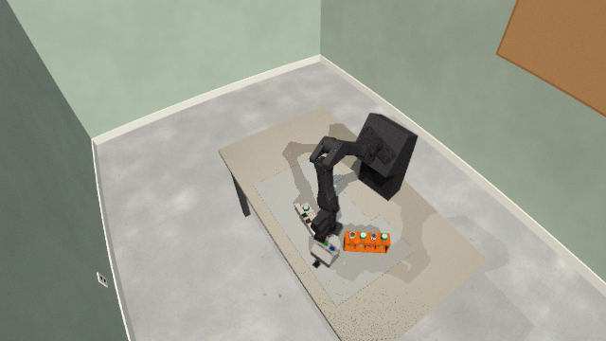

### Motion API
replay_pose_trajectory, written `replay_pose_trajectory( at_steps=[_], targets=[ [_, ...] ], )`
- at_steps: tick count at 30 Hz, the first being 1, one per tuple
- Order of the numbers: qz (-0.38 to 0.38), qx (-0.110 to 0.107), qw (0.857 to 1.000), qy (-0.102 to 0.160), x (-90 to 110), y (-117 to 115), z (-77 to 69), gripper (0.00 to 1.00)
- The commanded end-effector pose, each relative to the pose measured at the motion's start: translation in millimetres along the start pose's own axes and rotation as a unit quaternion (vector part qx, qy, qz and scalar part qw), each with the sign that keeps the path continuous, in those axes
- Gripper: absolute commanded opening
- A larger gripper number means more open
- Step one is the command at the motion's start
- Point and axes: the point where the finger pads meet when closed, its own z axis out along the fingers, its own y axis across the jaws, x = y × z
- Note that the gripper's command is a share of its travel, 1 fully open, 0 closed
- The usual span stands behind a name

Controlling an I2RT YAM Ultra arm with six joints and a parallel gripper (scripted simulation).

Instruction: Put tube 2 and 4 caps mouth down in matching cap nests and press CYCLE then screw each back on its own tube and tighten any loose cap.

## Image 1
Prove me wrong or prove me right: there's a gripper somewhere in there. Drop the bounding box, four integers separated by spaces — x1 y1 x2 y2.
328 221 342 237

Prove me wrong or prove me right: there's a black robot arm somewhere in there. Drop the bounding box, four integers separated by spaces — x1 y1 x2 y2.
310 126 396 243

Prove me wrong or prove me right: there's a white tray with four round nests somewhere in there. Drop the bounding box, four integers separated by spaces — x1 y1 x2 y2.
294 203 316 239

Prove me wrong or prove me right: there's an orange tube holder block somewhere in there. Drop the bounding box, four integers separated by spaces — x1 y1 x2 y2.
344 231 390 253

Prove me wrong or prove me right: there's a grey control panel with blue and green buttons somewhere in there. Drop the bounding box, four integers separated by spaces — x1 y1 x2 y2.
311 241 340 269

